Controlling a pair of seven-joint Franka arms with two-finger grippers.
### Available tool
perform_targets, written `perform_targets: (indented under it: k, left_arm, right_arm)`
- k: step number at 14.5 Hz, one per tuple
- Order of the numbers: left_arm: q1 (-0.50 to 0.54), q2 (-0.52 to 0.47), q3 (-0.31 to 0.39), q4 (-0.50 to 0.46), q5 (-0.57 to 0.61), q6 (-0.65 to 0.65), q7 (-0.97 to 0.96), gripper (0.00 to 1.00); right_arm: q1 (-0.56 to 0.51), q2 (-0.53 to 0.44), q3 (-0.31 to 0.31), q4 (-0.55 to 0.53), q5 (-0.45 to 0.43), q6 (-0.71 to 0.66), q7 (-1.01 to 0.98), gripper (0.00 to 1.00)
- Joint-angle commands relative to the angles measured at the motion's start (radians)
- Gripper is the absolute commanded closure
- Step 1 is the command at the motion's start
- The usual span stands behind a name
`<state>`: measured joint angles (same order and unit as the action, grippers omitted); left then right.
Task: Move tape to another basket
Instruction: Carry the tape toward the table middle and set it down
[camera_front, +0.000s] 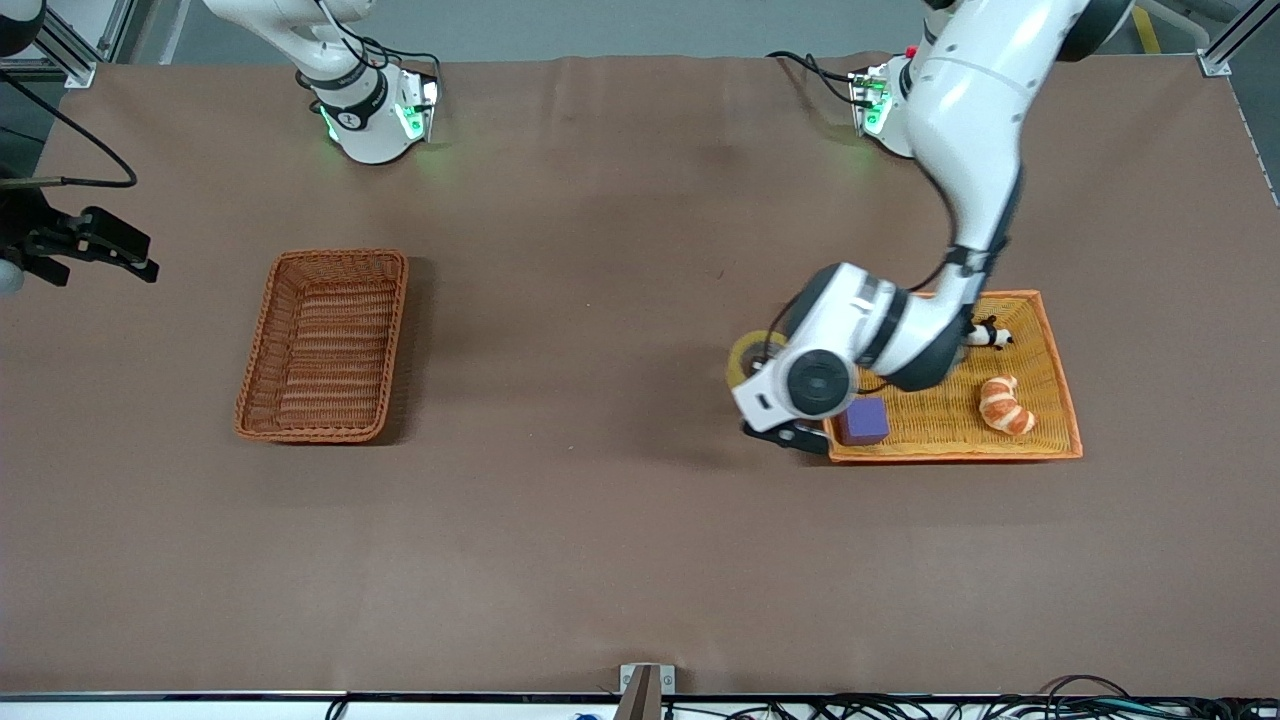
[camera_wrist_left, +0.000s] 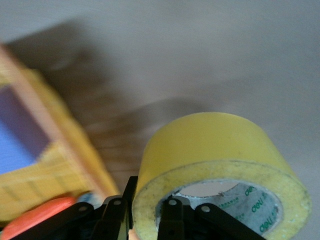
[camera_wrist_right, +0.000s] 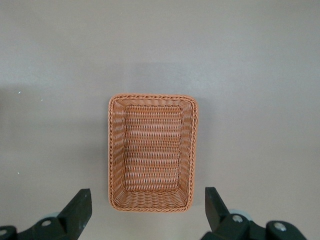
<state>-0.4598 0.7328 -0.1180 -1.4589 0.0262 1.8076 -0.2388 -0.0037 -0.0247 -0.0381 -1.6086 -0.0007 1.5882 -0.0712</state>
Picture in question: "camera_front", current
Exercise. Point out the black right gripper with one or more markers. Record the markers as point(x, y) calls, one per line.
point(27, 222)

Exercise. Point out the clear yellowish tape roll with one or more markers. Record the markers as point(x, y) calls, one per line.
point(735, 362)

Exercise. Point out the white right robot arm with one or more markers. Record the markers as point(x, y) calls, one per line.
point(370, 130)

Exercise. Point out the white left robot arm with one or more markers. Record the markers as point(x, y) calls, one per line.
point(960, 110)

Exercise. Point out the brown wicker basket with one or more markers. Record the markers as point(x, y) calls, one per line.
point(320, 350)

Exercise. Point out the yellow wicker basket orange rim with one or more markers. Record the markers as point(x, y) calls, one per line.
point(940, 420)

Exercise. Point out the brown table cover sheet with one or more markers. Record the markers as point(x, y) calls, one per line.
point(600, 300)

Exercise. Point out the purple foam cube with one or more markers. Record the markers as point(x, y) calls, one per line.
point(865, 422)

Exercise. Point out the toy panda figure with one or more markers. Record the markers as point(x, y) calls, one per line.
point(988, 337)

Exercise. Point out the toy croissant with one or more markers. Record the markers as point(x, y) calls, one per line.
point(1005, 410)

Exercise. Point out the aluminium frame profile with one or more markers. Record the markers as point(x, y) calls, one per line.
point(70, 55)
point(1215, 62)

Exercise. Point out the metal table edge bracket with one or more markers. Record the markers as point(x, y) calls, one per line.
point(645, 695)

